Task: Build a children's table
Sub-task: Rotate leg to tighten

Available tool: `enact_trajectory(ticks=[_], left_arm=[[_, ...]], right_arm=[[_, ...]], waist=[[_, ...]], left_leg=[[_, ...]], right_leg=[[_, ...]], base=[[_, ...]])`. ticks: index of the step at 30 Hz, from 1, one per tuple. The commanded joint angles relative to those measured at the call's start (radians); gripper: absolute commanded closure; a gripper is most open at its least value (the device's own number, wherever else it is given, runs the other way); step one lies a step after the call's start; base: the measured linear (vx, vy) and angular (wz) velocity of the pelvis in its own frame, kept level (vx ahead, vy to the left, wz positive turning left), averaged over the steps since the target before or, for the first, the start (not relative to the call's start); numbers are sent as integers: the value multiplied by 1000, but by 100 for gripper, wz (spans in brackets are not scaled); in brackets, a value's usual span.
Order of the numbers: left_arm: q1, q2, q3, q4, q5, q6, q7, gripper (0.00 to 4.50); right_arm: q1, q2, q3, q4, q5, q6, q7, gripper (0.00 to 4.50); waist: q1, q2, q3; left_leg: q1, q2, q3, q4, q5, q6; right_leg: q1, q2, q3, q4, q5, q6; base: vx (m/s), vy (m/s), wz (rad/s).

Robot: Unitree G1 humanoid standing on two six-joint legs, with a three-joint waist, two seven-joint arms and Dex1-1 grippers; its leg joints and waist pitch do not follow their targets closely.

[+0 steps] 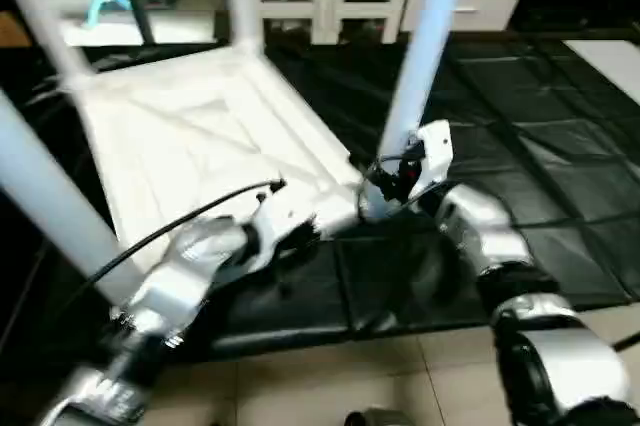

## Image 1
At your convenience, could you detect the white plastic table top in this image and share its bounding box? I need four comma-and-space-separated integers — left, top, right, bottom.
60, 41, 386, 272

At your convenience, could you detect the black work mat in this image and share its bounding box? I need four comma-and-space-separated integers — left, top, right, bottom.
0, 36, 640, 362

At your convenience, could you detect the white flat board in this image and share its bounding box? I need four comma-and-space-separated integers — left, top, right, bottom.
562, 38, 640, 107

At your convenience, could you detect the white drawer unit with handle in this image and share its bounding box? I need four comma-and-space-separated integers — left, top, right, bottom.
402, 0, 526, 35

